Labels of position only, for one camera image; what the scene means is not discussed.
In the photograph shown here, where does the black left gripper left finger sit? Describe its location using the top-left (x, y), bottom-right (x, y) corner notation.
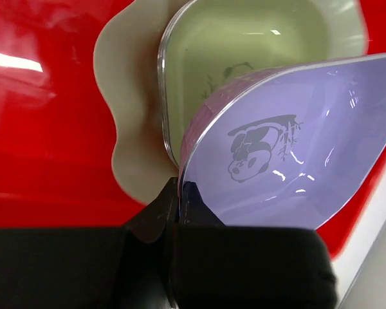
top-left (0, 178), bottom-right (177, 308)

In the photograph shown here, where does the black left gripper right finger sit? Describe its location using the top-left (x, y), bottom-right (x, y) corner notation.
top-left (170, 182), bottom-right (338, 308)

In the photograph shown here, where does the purple square panda plate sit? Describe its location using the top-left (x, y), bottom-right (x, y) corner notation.
top-left (178, 53), bottom-right (386, 229)

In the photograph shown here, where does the large green scalloped bowl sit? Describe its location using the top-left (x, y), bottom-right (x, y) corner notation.
top-left (93, 0), bottom-right (371, 207)

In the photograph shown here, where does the green square panda plate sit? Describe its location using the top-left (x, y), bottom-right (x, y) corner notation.
top-left (158, 1), bottom-right (369, 164)

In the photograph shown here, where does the red plastic bin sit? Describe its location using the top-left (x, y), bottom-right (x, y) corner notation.
top-left (0, 1), bottom-right (386, 265)

